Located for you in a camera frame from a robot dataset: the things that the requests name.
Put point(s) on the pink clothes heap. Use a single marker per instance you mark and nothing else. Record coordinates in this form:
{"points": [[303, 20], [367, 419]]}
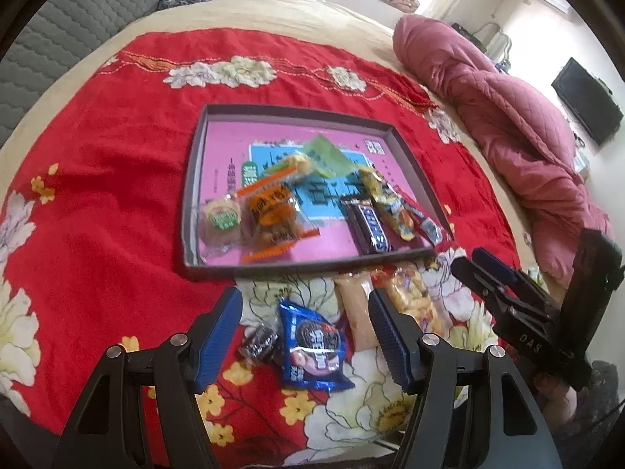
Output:
{"points": [[403, 2]]}

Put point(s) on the beige bed sheet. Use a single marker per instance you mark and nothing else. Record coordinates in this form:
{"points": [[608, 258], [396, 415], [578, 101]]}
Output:
{"points": [[302, 14]]}

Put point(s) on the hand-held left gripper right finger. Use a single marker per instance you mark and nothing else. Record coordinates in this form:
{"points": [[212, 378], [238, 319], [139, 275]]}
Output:
{"points": [[390, 342]]}

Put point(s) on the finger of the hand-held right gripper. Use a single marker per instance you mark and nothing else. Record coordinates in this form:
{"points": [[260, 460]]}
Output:
{"points": [[471, 271], [490, 260]]}

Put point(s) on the red snack bar packet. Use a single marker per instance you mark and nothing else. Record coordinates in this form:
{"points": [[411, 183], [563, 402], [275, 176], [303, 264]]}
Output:
{"points": [[425, 222]]}

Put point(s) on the light green packet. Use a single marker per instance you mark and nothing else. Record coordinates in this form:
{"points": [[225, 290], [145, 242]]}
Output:
{"points": [[329, 156]]}

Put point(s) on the orange-edged brown pastry packet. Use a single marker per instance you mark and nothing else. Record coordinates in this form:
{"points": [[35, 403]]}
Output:
{"points": [[273, 215]]}

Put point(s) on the pink quilt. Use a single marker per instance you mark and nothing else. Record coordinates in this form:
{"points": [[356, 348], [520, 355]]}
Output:
{"points": [[512, 132]]}

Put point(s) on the small dark cookie packet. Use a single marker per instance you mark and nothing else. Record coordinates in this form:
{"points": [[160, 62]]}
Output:
{"points": [[259, 343]]}

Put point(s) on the black bag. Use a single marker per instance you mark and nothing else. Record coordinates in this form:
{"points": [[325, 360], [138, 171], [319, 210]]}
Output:
{"points": [[466, 34]]}

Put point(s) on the dark grey cloth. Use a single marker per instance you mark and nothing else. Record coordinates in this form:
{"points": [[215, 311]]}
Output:
{"points": [[600, 425]]}

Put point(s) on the red floral cloth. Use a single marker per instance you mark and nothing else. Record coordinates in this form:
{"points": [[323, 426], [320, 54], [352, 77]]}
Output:
{"points": [[122, 156]]}

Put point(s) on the black television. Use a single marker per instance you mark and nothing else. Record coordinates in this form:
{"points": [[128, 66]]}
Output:
{"points": [[586, 100]]}

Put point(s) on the person's right hand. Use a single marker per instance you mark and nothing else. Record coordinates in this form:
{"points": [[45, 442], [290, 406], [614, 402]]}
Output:
{"points": [[561, 403]]}

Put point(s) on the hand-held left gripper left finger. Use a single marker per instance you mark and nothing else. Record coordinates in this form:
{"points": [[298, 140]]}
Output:
{"points": [[219, 337]]}

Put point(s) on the blue cookie packet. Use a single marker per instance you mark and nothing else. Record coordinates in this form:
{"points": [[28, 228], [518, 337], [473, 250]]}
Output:
{"points": [[312, 351]]}

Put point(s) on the yellow puff snack packet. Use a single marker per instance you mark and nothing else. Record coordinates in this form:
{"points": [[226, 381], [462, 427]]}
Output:
{"points": [[415, 298]]}

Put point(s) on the yellow pastry clear packet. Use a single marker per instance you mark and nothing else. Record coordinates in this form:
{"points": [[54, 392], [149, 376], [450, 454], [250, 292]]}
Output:
{"points": [[299, 163]]}

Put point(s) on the dark chocolate bar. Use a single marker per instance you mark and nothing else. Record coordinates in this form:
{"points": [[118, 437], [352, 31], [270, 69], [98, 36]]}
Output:
{"points": [[366, 224]]}

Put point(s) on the green round pastry packet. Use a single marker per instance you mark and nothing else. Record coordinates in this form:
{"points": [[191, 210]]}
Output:
{"points": [[222, 217]]}

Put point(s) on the beige wafer packet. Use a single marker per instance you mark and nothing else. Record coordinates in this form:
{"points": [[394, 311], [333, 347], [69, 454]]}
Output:
{"points": [[354, 308]]}

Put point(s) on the grey quilted headboard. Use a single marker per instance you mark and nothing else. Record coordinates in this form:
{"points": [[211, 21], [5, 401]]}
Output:
{"points": [[73, 19]]}

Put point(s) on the grey tray with pink print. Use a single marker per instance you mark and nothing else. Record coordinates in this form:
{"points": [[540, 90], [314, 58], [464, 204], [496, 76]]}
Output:
{"points": [[322, 244]]}

